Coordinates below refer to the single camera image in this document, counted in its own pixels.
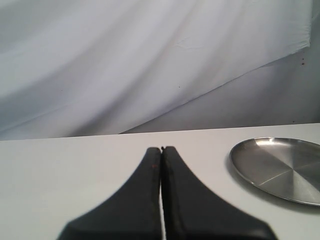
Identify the white backdrop sheet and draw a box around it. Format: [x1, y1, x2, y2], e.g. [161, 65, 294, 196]
[0, 0, 320, 140]

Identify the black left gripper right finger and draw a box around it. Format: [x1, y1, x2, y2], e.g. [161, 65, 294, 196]
[161, 146, 277, 240]

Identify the round stainless steel plate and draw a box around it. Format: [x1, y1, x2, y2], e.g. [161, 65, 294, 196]
[229, 137, 320, 207]

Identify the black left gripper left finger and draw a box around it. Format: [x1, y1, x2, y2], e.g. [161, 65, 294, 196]
[58, 147, 162, 240]

